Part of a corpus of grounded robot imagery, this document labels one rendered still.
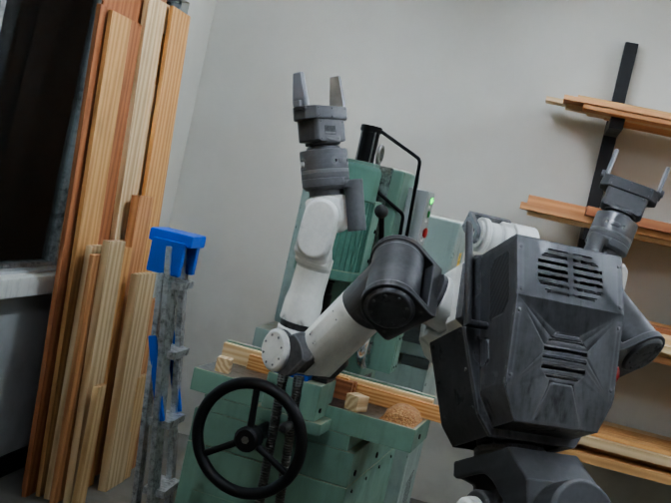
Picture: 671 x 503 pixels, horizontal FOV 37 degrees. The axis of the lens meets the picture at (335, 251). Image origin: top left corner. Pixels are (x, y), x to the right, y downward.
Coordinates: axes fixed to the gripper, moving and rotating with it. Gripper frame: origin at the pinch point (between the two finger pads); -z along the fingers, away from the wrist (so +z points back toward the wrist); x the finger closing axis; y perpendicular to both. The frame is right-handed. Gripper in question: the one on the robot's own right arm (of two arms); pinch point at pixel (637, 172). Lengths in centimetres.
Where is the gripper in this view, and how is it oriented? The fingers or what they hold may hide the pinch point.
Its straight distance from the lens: 216.8
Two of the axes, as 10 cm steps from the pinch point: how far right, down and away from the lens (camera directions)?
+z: -4.1, 9.0, -1.5
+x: -8.9, -3.7, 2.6
